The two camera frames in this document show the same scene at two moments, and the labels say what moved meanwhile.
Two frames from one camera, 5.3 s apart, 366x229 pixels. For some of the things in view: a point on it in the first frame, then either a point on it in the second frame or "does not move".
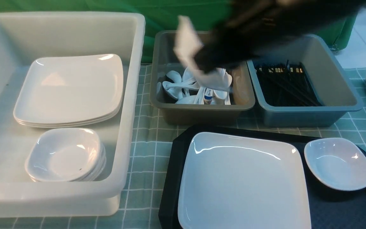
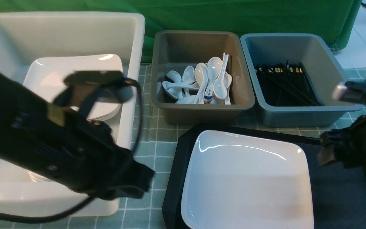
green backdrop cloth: x=160 y=16 does not move
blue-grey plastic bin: x=302 y=86 does not move
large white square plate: x=231 y=182 does not move
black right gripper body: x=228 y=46 → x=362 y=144
